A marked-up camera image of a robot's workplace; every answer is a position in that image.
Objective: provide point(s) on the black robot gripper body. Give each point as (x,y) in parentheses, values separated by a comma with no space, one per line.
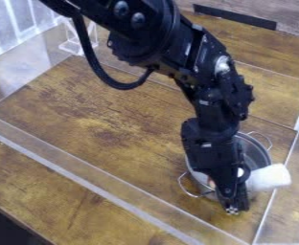
(212,156)

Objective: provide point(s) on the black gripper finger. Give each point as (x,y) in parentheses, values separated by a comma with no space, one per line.
(231,187)

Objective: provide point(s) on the silver metal pot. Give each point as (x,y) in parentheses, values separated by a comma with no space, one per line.
(255,156)

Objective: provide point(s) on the white plush mushroom red cap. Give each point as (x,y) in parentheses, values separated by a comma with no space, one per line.
(268,178)

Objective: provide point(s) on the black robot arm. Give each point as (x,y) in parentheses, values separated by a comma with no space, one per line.
(153,37)

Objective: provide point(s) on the black bar on table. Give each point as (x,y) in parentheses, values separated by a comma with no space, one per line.
(236,17)

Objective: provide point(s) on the clear acrylic triangle bracket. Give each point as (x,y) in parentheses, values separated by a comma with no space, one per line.
(70,45)

